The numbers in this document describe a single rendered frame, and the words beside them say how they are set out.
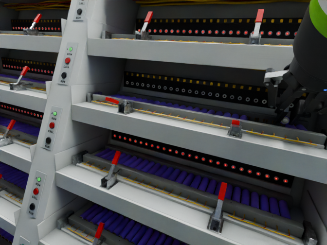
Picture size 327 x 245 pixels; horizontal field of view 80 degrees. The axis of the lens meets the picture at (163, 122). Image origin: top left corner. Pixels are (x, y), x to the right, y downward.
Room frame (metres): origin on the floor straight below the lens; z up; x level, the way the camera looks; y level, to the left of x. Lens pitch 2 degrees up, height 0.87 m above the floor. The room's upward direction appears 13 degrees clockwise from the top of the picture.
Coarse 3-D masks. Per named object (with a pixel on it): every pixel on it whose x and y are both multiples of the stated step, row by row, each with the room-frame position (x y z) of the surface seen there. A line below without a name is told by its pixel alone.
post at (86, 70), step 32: (96, 0) 0.54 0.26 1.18; (128, 0) 0.66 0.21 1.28; (64, 32) 0.57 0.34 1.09; (128, 32) 0.70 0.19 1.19; (96, 64) 0.59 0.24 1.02; (64, 96) 0.55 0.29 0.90; (64, 128) 0.54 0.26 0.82; (96, 128) 0.65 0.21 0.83; (64, 192) 0.58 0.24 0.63; (32, 224) 0.55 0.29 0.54
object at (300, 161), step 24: (72, 96) 0.53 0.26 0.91; (168, 96) 0.62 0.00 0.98; (96, 120) 0.51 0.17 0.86; (120, 120) 0.48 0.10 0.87; (144, 120) 0.45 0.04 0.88; (168, 120) 0.46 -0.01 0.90; (192, 144) 0.42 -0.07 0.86; (216, 144) 0.40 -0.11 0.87; (240, 144) 0.38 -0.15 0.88; (264, 144) 0.36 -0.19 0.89; (288, 144) 0.37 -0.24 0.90; (264, 168) 0.37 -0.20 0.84; (288, 168) 0.35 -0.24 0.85; (312, 168) 0.34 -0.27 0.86
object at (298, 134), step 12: (96, 96) 0.56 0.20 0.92; (108, 96) 0.56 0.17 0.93; (144, 108) 0.51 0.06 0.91; (156, 108) 0.49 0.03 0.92; (168, 108) 0.48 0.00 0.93; (192, 120) 0.44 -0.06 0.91; (204, 120) 0.45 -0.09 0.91; (216, 120) 0.44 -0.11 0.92; (228, 120) 0.43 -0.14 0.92; (240, 120) 0.42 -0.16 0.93; (252, 132) 0.40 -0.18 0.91; (264, 132) 0.40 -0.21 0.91; (276, 132) 0.39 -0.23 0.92; (288, 132) 0.39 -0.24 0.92; (300, 132) 0.38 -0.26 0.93; (312, 132) 0.38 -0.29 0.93; (312, 144) 0.36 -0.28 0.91
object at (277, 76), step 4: (268, 72) 0.30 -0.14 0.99; (272, 72) 0.29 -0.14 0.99; (276, 72) 0.29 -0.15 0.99; (280, 72) 0.28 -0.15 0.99; (284, 72) 0.28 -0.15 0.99; (268, 76) 0.29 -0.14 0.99; (272, 76) 0.29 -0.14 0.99; (276, 76) 0.29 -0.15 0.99; (280, 76) 0.28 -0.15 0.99; (276, 80) 0.30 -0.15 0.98; (280, 80) 0.29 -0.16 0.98; (276, 84) 0.29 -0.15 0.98
